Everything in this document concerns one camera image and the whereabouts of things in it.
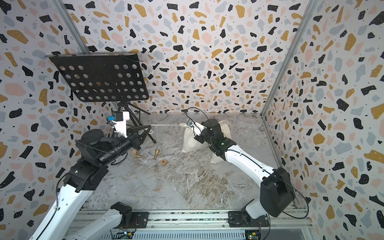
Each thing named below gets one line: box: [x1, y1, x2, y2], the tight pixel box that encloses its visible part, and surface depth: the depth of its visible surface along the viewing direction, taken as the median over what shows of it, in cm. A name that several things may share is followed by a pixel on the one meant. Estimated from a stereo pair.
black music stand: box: [47, 53, 156, 144], surface depth 78 cm
